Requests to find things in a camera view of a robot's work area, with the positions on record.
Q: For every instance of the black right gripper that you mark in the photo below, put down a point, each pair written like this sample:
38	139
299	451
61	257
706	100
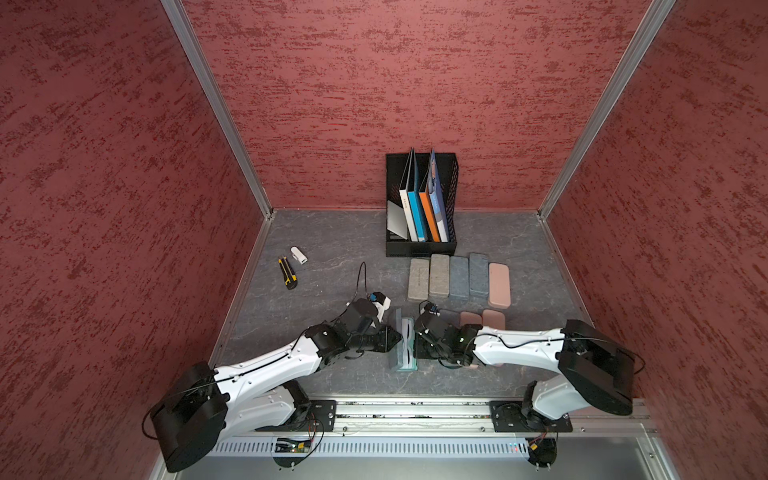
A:
420	350

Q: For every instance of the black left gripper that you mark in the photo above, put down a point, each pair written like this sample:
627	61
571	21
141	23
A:
385	341

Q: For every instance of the pink case dark sunglasses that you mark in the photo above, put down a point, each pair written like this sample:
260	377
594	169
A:
470	318

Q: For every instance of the grey case white glasses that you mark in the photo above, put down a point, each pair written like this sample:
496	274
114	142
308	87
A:
402	356

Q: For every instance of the pink case yellow glasses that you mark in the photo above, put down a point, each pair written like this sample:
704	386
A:
493	319

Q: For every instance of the grey case blue glasses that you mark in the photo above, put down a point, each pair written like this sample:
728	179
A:
478	275

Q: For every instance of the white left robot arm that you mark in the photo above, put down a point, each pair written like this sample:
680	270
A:
207	404

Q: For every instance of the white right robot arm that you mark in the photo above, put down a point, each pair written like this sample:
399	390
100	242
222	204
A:
590	368

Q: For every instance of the small white cylinder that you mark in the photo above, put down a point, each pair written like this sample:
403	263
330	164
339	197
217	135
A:
299	255

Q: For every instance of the white grey book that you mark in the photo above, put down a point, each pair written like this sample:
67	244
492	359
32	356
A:
400	220

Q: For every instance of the orange book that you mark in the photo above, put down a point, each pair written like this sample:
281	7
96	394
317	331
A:
429	216

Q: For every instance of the teal book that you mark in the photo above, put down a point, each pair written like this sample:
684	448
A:
414	199

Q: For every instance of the blue folder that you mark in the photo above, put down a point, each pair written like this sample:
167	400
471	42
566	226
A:
435	195

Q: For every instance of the black mesh file holder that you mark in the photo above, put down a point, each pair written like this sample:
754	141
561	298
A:
449	174

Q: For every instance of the perforated vent strip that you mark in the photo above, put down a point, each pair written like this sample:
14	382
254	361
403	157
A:
379	447

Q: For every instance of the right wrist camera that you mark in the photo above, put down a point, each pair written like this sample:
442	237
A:
428	309

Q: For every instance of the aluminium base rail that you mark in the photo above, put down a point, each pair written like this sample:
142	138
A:
425	416

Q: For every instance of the aluminium left corner post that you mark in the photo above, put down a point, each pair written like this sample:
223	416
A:
184	31

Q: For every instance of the aluminium corner post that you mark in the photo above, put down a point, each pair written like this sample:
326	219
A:
648	28
184	31

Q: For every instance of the aluminium right corner post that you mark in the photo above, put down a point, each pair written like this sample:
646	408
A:
648	28

